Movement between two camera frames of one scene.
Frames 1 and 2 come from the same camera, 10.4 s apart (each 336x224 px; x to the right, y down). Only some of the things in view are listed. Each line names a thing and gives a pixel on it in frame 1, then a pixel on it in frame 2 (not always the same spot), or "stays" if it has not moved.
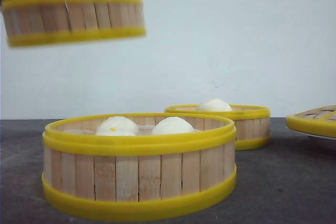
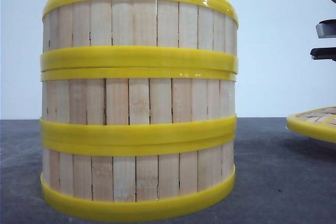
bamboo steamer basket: (252, 123) -> (138, 25)
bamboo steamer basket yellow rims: (58, 17) -> (134, 137)
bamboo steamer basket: (108, 168) stays
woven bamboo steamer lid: (319, 121) stays
